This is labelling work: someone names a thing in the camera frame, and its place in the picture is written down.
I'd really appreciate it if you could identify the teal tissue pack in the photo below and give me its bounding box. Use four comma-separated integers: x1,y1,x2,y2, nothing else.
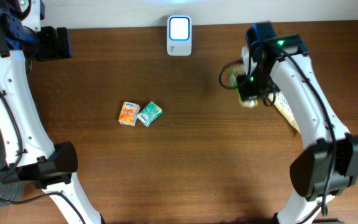
137,101,163,127

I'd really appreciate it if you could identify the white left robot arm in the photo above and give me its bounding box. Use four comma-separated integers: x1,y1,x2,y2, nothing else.
0,1,104,223

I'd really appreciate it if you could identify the green yellow drink carton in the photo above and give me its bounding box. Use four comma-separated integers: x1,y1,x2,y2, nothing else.
229,70,258,108

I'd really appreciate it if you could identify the white barcode scanner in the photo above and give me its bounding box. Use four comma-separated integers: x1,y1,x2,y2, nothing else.
167,15,192,57

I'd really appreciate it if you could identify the orange tissue pack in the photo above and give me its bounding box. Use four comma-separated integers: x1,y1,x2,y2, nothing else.
118,101,140,126

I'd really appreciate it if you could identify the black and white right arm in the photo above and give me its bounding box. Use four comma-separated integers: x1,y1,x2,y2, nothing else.
231,22,358,223

